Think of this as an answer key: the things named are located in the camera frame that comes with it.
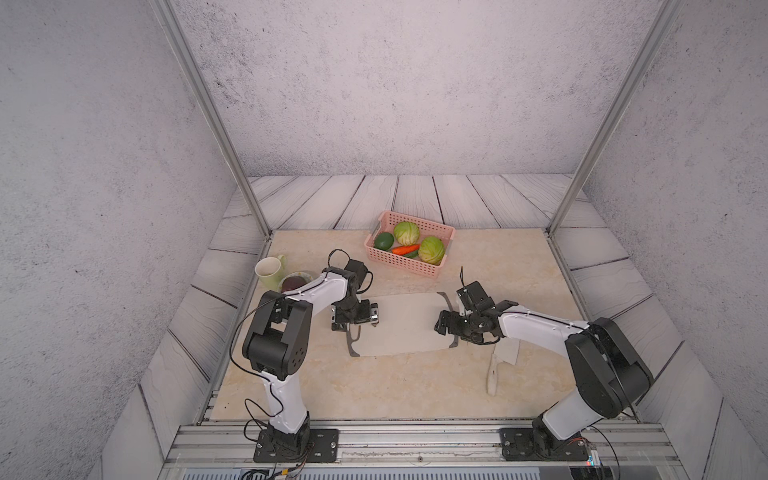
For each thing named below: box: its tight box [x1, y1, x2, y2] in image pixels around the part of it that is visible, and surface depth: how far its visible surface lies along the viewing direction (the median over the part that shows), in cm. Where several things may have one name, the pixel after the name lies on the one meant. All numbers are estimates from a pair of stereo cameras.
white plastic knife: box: [487, 337, 521, 396], surface depth 88 cm
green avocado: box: [374, 232, 394, 251], surface depth 116 cm
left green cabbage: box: [394, 221, 420, 246], surface depth 113 cm
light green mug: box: [255, 254, 286, 291], surface depth 100 cm
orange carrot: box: [391, 244, 420, 256], surface depth 113 cm
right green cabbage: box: [418, 236, 445, 265], surface depth 108 cm
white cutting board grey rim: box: [346, 292, 459, 357], surface depth 94 cm
